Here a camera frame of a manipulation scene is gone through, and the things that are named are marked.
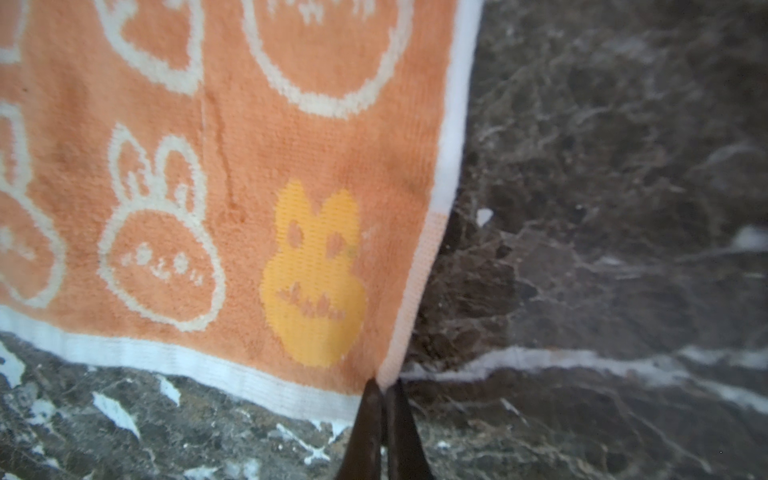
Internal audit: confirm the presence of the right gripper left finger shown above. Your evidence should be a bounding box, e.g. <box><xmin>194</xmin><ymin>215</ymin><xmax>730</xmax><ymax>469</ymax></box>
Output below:
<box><xmin>335</xmin><ymin>379</ymin><xmax>384</xmax><ymax>480</ymax></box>

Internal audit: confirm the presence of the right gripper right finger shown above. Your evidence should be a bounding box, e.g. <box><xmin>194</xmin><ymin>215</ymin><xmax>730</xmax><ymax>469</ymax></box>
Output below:
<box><xmin>383</xmin><ymin>379</ymin><xmax>435</xmax><ymax>480</ymax></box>

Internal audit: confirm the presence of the orange patterned towel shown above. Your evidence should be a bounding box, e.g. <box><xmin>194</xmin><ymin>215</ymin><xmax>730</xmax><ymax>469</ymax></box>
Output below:
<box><xmin>1</xmin><ymin>1</ymin><xmax>482</xmax><ymax>422</ymax></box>

